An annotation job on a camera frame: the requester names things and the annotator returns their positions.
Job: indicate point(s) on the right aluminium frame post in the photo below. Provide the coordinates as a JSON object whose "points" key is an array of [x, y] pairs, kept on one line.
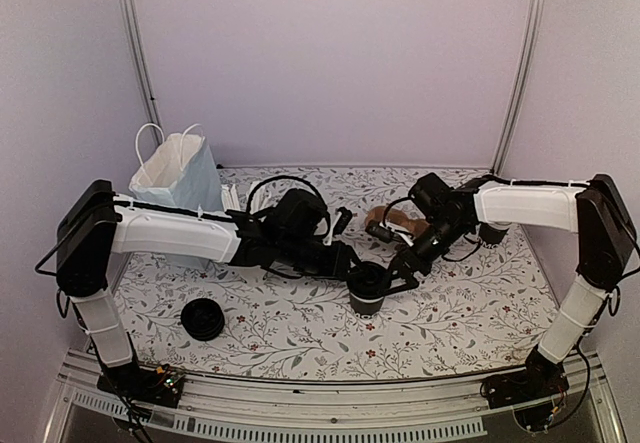
{"points": [[534, 17]]}

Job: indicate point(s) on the bundle of wrapped straws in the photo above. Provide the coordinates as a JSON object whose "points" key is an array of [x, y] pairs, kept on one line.
{"points": [[231, 201]]}

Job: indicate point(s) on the aluminium frame post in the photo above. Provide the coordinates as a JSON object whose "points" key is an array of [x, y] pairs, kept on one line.
{"points": [[134, 37], [534, 17]]}

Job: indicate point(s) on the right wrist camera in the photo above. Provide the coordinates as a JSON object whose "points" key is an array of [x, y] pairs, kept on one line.
{"points": [[389, 234]]}

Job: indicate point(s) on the floral table mat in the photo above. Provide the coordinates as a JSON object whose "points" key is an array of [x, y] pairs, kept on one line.
{"points": [[478, 310]]}

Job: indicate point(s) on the stack of black lids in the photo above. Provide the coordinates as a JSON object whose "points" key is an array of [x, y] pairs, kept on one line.
{"points": [[203, 319]]}

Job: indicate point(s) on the brown cardboard cup carrier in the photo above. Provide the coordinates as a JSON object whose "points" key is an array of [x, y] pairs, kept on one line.
{"points": [[399, 218]]}

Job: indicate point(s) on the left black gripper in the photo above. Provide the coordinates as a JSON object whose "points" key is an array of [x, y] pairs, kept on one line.
{"points": [[339, 266]]}

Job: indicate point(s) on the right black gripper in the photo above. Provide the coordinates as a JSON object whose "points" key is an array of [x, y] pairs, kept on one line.
{"points": [[405, 252]]}

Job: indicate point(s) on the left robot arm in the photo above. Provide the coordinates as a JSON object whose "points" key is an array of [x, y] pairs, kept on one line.
{"points": [[297, 231]]}

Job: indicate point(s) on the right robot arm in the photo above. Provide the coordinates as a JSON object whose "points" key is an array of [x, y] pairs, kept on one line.
{"points": [[591, 209]]}

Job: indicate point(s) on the stack of paper cups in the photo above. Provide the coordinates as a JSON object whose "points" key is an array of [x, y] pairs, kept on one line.
{"points": [[491, 236]]}

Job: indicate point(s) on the left aluminium frame post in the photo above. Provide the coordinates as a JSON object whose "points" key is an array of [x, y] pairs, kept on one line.
{"points": [[134, 37]]}

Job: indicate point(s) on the single black paper cup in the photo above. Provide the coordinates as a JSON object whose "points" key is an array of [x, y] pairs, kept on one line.
{"points": [[365, 308]]}

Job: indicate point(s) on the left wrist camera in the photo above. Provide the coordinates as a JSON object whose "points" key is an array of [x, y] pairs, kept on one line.
{"points": [[339, 223]]}

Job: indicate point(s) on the single black cup lid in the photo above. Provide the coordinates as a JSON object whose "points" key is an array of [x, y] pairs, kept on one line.
{"points": [[369, 281]]}

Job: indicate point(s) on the front aluminium rail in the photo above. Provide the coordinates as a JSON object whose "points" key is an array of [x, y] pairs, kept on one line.
{"points": [[229, 409]]}

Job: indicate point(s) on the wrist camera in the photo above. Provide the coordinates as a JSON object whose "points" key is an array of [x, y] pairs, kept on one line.
{"points": [[389, 234], [339, 223]]}

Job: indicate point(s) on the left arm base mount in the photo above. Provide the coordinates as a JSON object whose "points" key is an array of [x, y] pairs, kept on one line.
{"points": [[162, 386]]}

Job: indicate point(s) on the light blue paper bag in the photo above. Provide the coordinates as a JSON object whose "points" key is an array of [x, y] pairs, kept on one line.
{"points": [[180, 173]]}

